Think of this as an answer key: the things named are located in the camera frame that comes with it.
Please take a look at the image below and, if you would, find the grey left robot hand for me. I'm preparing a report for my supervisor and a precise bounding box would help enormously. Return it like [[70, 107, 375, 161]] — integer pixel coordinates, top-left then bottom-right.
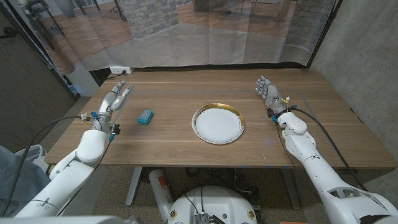
[[88, 80, 135, 134]]

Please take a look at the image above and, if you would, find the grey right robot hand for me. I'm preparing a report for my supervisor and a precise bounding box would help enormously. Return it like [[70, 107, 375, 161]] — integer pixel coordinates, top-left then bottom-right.
[[255, 74, 289, 116]]

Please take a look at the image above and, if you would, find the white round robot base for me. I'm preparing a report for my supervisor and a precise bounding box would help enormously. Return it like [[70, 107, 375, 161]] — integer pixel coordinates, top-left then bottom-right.
[[167, 185, 258, 224]]

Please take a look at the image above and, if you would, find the gold-rimmed white paper plate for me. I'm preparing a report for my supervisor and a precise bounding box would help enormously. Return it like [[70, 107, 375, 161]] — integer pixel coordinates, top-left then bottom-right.
[[191, 103, 246, 146]]

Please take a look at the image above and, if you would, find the white power strip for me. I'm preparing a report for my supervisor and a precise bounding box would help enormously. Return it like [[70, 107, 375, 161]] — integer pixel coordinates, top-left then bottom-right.
[[109, 65, 135, 75]]

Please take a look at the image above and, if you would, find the white table leg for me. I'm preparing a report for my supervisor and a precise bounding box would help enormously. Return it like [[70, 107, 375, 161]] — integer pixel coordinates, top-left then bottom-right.
[[125, 166, 143, 207], [281, 167, 302, 211]]

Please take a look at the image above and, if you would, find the white sneaker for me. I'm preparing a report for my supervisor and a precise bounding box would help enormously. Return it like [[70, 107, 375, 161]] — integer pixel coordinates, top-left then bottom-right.
[[15, 144, 47, 166]]

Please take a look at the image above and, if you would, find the printed room backdrop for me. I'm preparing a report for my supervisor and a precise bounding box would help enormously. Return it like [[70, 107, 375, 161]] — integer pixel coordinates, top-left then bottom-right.
[[6, 0, 338, 75]]

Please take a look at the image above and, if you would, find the white cylinder with orange label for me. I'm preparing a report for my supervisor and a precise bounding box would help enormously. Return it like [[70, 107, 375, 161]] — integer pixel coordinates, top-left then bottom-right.
[[148, 169, 174, 222]]

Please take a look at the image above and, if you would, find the person's leg in jeans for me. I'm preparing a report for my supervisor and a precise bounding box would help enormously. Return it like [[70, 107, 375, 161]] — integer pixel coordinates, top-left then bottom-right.
[[0, 144, 50, 215]]

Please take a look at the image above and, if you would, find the white robot torso edge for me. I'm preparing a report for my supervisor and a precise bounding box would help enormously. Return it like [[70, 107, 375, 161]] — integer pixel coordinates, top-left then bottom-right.
[[0, 215, 139, 224]]

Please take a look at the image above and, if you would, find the black backdrop frame pole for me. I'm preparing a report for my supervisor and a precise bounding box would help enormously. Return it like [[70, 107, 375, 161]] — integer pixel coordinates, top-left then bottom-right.
[[307, 0, 345, 68], [0, 0, 81, 101]]

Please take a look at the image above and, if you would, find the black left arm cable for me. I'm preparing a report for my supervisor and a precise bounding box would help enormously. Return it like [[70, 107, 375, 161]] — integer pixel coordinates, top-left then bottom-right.
[[1, 114, 86, 217]]

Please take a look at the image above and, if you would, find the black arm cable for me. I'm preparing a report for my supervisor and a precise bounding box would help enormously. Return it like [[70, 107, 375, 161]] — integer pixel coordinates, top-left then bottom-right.
[[292, 107, 368, 191], [1, 114, 86, 217]]

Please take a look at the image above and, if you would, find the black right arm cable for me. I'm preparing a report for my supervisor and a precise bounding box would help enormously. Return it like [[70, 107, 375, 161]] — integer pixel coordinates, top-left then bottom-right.
[[292, 107, 368, 191]]

